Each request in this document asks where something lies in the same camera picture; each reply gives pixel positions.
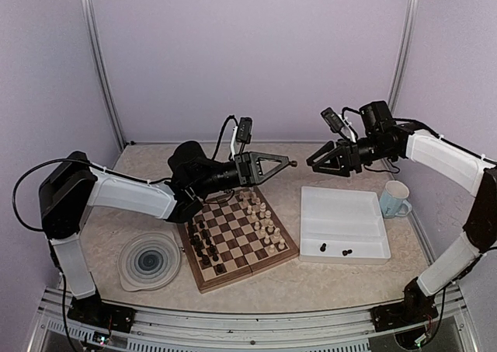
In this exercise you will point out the aluminium frame post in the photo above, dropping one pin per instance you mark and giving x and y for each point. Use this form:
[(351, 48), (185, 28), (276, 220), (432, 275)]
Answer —
[(101, 73), (401, 63)]

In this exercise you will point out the front aluminium rail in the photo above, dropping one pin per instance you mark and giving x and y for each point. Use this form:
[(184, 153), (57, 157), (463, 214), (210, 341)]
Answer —
[(158, 329)]

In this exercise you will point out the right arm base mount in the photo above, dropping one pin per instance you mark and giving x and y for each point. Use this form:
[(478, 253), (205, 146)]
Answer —
[(415, 308)]

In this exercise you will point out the light blue mug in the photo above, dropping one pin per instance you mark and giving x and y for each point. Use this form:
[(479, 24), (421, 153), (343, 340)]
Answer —
[(394, 200)]

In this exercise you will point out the dark piece back rank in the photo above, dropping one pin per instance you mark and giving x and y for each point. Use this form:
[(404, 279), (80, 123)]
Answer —
[(206, 261)]

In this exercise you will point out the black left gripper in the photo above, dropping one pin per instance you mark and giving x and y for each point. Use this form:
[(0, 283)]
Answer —
[(259, 179)]

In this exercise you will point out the collapsible silicone bowl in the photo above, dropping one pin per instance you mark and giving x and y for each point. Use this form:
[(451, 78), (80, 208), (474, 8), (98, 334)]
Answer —
[(148, 262)]

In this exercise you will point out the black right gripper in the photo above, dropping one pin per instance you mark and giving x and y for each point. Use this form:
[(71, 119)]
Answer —
[(331, 145)]

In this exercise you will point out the white chess pieces row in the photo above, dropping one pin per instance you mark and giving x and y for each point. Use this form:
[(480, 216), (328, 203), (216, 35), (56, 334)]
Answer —
[(255, 228)]

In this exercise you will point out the white plastic tray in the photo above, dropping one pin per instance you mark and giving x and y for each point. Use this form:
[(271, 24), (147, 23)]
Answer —
[(343, 219)]

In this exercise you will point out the wooden chess board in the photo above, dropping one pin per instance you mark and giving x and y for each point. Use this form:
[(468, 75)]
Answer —
[(216, 217)]

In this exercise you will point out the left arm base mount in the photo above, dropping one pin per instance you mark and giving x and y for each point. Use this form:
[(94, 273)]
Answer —
[(94, 311)]

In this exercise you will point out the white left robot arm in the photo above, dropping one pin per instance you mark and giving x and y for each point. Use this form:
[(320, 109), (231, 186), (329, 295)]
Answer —
[(77, 184)]

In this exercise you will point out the left aluminium frame post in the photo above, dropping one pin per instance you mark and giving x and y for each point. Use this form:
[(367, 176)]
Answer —
[(101, 73)]

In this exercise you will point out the right aluminium frame post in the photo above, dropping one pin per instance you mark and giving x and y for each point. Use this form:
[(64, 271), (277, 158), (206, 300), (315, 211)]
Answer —
[(401, 63)]

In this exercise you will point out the dark chess piece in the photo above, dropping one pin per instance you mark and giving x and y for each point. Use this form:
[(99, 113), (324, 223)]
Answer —
[(192, 232)]

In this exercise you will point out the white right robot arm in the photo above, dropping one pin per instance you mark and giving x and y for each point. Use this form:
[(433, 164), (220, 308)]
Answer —
[(471, 173)]

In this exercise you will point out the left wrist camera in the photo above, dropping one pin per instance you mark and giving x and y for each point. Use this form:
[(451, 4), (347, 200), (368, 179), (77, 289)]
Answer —
[(241, 136)]

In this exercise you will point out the dark piece board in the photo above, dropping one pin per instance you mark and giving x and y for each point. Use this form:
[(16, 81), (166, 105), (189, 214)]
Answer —
[(190, 225)]

